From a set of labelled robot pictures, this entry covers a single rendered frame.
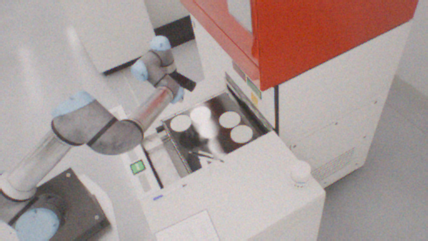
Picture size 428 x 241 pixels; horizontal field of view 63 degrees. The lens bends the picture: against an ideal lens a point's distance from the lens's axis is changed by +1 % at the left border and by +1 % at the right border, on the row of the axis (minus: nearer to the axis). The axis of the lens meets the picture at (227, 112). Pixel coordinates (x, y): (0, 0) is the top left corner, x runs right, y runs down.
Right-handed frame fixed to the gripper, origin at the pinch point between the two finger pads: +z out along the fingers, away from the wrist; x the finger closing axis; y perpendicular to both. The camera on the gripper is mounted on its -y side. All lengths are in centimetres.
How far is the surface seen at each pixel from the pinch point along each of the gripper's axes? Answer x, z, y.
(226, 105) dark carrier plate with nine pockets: -8.7, 9.2, -18.0
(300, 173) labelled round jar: 32, -8, -59
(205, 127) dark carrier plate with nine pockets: 6.9, 9.1, -12.2
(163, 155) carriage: 24.5, 11.0, 2.6
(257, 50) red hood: 9, -43, -41
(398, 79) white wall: -128, 91, -118
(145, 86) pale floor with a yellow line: -92, 101, 96
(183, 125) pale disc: 7.5, 9.1, -1.3
